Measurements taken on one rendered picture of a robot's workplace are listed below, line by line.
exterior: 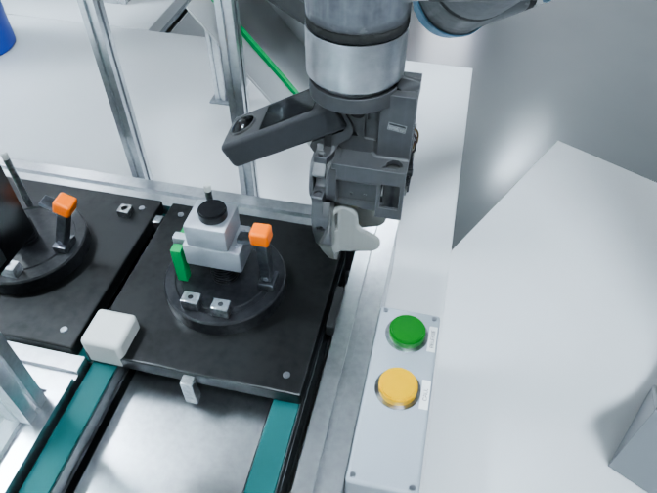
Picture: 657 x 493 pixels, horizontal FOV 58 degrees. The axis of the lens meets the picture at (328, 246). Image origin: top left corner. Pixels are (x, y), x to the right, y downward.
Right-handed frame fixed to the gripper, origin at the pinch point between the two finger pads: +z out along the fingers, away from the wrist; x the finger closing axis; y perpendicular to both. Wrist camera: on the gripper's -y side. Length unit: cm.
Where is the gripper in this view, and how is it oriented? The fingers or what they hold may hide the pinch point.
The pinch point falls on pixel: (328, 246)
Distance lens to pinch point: 60.7
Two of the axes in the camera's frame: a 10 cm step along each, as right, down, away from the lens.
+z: 0.0, 6.8, 7.3
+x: 2.2, -7.1, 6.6
